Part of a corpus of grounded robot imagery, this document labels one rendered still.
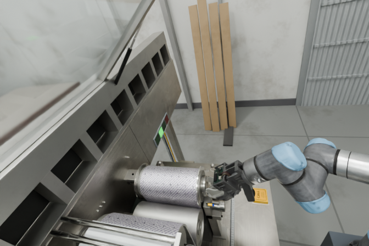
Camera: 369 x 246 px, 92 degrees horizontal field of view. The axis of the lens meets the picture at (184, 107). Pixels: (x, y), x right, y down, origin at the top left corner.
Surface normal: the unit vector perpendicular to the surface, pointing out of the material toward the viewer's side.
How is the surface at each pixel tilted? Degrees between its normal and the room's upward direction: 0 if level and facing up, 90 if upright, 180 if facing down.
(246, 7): 90
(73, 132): 90
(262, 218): 0
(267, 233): 0
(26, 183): 90
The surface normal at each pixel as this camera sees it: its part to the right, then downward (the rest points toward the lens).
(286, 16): -0.25, 0.61
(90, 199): 0.95, -0.05
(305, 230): -0.22, -0.79
